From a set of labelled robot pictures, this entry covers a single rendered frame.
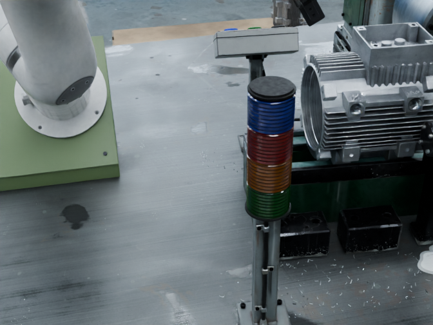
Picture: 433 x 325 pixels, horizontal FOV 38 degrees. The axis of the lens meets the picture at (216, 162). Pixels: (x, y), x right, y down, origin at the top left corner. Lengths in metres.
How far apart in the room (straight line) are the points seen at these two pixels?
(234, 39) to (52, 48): 0.50
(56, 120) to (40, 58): 0.45
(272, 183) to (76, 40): 0.34
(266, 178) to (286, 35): 0.56
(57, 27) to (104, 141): 0.51
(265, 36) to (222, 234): 0.42
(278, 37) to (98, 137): 0.43
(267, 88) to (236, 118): 0.78
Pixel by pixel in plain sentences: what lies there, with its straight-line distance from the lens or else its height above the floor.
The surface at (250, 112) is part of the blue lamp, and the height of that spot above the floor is 1.19.
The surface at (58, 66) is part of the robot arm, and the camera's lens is 0.93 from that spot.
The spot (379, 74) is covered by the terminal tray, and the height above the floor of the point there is 1.10.
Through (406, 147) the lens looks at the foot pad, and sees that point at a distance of 1.15.
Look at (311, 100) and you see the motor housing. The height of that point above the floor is 0.99.
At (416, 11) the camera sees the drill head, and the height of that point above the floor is 1.08.
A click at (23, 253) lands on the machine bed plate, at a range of 1.21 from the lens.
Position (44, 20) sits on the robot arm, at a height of 1.28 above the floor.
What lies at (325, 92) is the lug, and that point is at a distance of 1.07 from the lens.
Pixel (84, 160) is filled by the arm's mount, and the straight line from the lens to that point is 1.34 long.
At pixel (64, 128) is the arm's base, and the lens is 1.35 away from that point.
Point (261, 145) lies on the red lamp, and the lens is 0.79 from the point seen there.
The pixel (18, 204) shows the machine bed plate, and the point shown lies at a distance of 1.34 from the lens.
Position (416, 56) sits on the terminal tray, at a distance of 1.12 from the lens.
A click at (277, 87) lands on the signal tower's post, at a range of 0.77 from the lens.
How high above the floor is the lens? 1.57
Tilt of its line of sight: 34 degrees down
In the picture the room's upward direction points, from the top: 1 degrees counter-clockwise
